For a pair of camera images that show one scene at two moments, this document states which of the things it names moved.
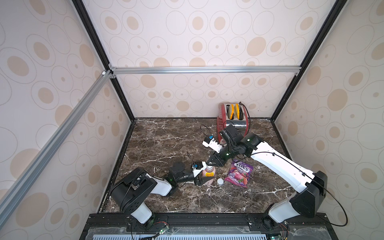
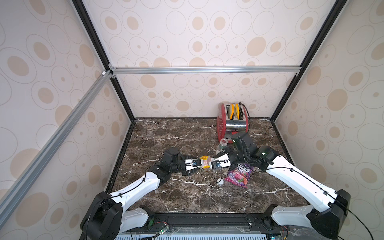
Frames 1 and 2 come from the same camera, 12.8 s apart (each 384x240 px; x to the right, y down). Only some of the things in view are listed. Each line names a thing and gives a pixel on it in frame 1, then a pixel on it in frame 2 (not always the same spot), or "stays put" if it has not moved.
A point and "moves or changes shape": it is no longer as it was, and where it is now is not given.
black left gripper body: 196,181 -> 180,166
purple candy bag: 239,173 stays put
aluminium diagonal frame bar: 12,198 stays put
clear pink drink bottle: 210,171 moves or changes shape
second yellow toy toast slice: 237,109 stays put
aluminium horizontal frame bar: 206,70 stays put
